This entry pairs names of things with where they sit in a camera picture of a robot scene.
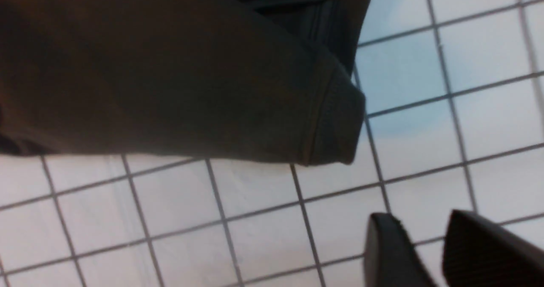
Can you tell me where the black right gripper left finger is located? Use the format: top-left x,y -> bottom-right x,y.
364,212 -> 436,287

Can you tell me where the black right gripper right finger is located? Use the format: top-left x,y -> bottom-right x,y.
442,210 -> 544,287

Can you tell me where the gray long-sleeve top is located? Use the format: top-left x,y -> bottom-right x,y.
0,0 -> 371,166

